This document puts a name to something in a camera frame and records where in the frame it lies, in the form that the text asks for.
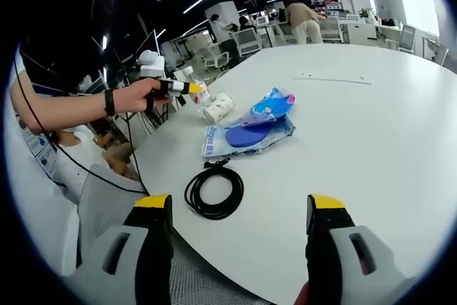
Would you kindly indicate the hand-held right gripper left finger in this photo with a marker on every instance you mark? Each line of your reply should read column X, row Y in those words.
column 153, row 248

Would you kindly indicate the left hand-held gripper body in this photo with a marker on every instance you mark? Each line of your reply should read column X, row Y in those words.
column 151, row 65

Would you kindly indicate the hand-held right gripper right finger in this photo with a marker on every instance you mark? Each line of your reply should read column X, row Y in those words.
column 321, row 248

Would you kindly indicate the clear plastic water bottle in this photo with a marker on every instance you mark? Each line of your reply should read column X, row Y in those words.
column 200, row 97

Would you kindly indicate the paper cup with green print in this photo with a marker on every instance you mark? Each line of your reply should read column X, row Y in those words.
column 219, row 106

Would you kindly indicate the wet wipes packet blue lid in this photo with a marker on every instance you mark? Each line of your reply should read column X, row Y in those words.
column 214, row 140

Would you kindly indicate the blue floral tissue packet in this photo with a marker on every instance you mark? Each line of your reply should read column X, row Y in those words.
column 271, row 105

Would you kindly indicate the person's left hand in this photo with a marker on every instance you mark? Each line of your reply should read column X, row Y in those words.
column 135, row 96

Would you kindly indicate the person's right hand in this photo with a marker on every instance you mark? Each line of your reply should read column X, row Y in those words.
column 303, row 294

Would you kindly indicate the white office chair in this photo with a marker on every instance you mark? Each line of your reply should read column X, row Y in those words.
column 250, row 40
column 330, row 28
column 407, row 37
column 214, row 56

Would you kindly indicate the black wristband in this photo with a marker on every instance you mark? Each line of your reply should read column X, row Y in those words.
column 110, row 103

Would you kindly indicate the grey mesh office chair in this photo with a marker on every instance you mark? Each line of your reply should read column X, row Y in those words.
column 103, row 212

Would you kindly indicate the white table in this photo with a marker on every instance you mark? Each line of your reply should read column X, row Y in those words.
column 357, row 158

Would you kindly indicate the potted plant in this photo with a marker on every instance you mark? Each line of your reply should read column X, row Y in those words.
column 366, row 14

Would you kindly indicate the wall poster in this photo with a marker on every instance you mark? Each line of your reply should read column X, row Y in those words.
column 39, row 148

